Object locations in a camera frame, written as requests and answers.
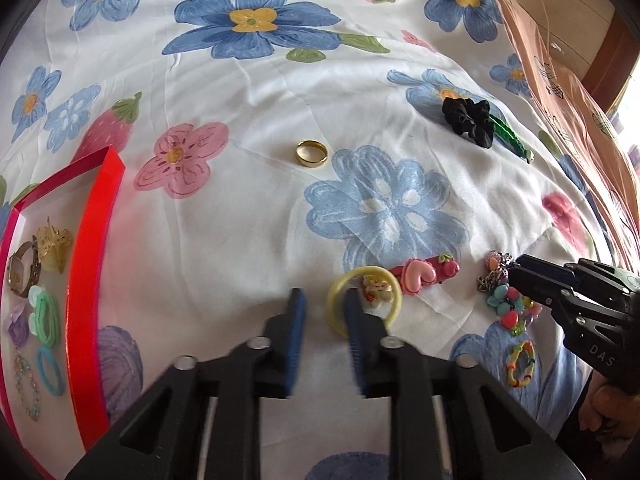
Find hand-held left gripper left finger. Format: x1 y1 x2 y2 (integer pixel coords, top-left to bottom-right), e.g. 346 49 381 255
65 287 308 480

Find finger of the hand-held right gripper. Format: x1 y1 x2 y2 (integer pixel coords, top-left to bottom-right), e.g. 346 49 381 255
509 266 576 314
514 254 583 287

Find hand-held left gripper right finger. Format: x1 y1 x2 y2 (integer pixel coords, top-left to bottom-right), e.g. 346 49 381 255
342 287 587 480

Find colourful bead chain bracelet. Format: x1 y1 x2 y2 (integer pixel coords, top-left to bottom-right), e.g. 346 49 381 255
475 250 544 336

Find yellow hair tie with charm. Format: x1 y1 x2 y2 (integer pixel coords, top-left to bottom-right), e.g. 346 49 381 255
326 266 403 340

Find red cardboard box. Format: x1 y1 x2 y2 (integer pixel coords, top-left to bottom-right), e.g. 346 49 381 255
0 146 126 480

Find green hair ties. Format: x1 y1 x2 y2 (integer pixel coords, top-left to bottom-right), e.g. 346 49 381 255
27 285 62 349

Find yellow hair claw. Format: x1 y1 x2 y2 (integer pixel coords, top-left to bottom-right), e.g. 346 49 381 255
33 217 75 275

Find blue hair tie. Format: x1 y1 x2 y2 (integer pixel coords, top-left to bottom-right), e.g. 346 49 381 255
35 347 66 397

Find pale bead bracelet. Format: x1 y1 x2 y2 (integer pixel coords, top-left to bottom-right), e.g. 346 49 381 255
12 347 44 422

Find gold watch brown strap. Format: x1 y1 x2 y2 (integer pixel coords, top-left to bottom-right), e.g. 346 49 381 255
7 240 42 297

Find purple flower hair tie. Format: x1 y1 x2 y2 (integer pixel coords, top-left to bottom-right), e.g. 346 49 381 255
3 302 32 347

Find person's right hand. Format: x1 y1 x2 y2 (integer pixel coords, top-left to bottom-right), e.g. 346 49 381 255
579 370 640 457

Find pink heart hair clip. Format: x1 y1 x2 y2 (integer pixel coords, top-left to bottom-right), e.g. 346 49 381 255
388 253 462 297

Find green hair clip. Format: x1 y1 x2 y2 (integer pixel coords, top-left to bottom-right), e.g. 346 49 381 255
487 113 535 164

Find black scrunchie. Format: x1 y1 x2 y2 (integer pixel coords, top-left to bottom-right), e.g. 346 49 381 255
441 97 499 150

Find orange printed blanket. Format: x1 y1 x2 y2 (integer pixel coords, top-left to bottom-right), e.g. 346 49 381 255
470 0 640 266

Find brown wooden board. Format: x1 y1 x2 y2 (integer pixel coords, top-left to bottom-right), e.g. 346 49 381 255
581 9 640 117

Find small colourful bead ring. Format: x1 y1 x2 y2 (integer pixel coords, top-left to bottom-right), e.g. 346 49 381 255
505 340 536 389

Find gold ring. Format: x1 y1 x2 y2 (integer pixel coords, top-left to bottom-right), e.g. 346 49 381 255
293 140 331 167

